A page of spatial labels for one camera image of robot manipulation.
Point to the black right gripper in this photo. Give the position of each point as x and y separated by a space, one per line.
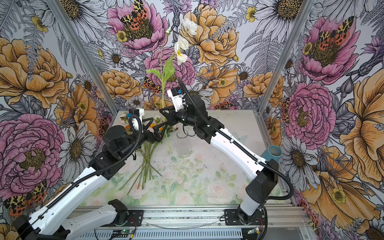
174 115

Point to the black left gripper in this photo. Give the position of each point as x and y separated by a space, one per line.
144 132

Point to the pink carnation flower stem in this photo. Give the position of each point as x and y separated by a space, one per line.
145 172

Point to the clear glass vase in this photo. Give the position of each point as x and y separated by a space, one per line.
183 144

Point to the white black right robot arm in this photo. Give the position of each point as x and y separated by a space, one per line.
267 182

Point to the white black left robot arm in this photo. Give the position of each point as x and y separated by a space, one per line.
52 222

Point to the teal cylindrical vase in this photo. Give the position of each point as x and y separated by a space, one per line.
272 152

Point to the pink white rose stem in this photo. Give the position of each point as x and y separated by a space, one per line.
170 130

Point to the orange yellow ranunculus stem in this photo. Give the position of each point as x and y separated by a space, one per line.
127 127

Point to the pink tipped rosebud stem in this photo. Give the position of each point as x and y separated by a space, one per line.
124 119

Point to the green circuit board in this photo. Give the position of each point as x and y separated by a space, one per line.
124 234

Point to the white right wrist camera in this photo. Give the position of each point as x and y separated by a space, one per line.
178 98

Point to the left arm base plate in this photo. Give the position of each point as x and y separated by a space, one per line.
132 217

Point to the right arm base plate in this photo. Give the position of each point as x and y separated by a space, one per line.
234 217

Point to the left aluminium corner post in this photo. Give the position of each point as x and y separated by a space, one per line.
71 33

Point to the aluminium corner post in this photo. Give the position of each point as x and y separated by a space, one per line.
291 41
71 33

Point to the aluminium front rail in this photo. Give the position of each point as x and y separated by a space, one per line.
184 217

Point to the right aluminium corner post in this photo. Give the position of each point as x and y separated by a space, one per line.
291 41

